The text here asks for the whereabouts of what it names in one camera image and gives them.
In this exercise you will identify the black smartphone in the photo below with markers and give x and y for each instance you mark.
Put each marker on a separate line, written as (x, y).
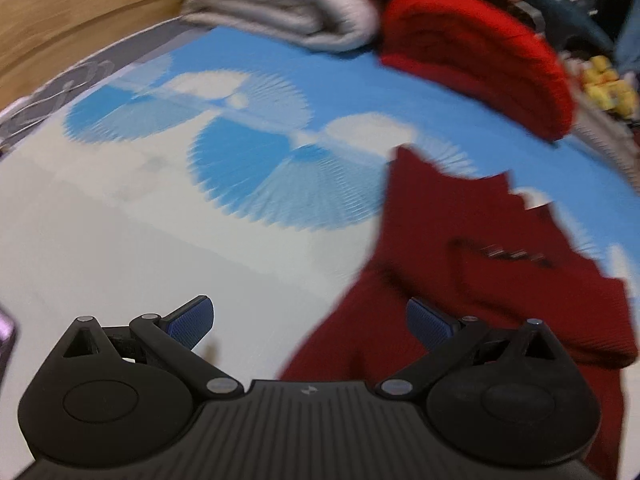
(6, 332)

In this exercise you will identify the bright red folded blanket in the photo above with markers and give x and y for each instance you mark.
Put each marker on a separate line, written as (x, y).
(465, 45)

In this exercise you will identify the blue and white printed bedsheet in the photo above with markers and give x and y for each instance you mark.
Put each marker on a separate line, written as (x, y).
(125, 240)

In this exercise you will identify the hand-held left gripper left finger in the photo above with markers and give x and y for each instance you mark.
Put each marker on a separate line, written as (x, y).
(192, 321)

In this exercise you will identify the white folded fleece blanket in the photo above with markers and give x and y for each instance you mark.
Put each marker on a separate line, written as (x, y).
(280, 5)

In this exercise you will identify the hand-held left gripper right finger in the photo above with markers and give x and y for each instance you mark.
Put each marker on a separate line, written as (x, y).
(425, 322)

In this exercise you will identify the dark red knit sweater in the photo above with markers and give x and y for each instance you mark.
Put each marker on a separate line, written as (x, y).
(475, 285)

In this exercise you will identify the wooden bed frame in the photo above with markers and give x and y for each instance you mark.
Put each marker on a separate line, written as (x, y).
(75, 10)

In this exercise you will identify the yellow plush toys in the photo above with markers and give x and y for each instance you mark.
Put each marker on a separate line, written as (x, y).
(607, 85)

